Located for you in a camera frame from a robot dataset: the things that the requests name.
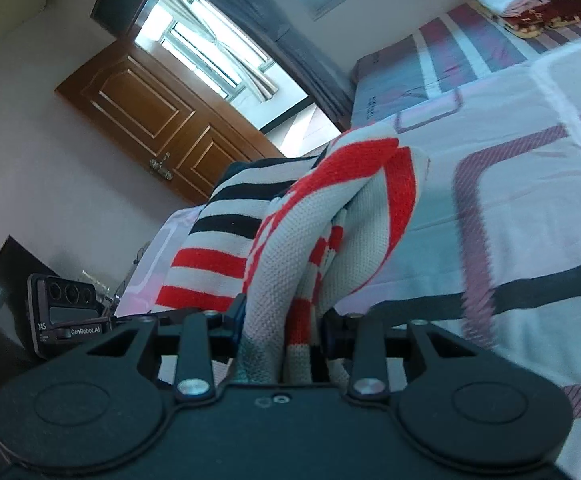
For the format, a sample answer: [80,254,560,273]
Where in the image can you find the patterned bed sheet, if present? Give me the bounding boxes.
[118,39,581,479]

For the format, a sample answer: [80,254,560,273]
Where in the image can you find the brown wooden door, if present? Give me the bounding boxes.
[56,40,281,205]

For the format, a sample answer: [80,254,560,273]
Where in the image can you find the striped knit sweater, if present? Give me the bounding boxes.
[155,122,429,385]

